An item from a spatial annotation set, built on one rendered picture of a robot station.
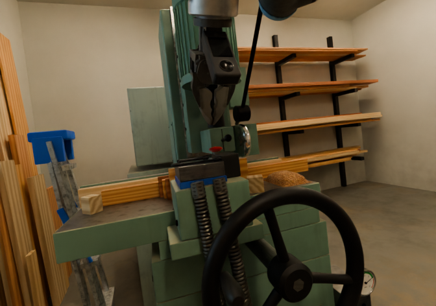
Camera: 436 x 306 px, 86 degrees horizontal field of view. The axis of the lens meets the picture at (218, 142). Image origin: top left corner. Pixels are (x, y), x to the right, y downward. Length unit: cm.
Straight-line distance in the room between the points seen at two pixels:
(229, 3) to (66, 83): 284
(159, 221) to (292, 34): 377
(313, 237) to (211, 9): 56
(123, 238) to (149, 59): 280
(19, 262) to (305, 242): 163
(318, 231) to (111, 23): 311
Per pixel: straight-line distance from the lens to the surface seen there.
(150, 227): 54
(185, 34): 70
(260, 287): 66
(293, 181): 65
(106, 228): 55
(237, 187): 45
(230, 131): 66
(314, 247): 70
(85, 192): 72
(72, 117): 312
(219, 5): 45
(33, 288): 193
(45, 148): 134
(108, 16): 339
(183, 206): 43
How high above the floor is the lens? 105
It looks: 2 degrees down
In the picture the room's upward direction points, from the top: 7 degrees counter-clockwise
